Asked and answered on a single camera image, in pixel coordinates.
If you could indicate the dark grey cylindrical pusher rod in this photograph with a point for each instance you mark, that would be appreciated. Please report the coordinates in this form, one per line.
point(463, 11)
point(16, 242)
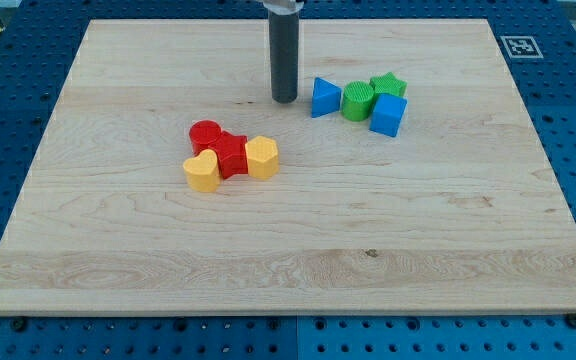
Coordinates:
point(284, 56)

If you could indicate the white rod mount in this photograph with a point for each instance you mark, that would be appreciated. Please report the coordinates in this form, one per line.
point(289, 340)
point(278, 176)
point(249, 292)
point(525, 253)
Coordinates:
point(283, 6)

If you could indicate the blue triangle block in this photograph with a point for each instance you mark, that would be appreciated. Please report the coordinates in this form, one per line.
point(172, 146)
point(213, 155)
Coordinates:
point(326, 98)

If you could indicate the green circle block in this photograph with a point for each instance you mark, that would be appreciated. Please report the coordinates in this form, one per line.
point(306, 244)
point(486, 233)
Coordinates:
point(357, 101)

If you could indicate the red circle block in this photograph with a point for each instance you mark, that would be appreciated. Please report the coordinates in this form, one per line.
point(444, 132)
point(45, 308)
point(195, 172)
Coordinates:
point(203, 133)

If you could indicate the green star block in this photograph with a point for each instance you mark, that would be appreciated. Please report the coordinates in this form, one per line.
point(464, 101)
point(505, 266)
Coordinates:
point(388, 83)

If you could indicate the yellow hexagon block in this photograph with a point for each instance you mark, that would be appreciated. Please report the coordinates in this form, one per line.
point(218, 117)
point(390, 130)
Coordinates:
point(262, 157)

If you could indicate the red star block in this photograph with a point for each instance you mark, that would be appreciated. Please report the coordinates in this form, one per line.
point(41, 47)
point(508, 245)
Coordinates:
point(231, 153)

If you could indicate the blue cube block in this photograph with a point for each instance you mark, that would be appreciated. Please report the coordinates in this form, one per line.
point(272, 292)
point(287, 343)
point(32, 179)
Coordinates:
point(387, 114)

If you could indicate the yellow heart block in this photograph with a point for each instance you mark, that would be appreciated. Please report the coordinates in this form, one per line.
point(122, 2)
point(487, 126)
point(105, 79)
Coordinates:
point(202, 171)

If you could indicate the white fiducial marker tag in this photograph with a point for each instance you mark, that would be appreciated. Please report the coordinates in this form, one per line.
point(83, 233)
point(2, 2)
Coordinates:
point(521, 47)

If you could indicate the light wooden board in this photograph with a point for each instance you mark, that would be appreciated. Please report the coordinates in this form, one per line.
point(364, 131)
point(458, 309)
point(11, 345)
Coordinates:
point(459, 214)

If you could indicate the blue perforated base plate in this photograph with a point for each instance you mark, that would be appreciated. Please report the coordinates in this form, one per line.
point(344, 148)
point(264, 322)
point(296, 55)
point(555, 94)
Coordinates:
point(36, 51)

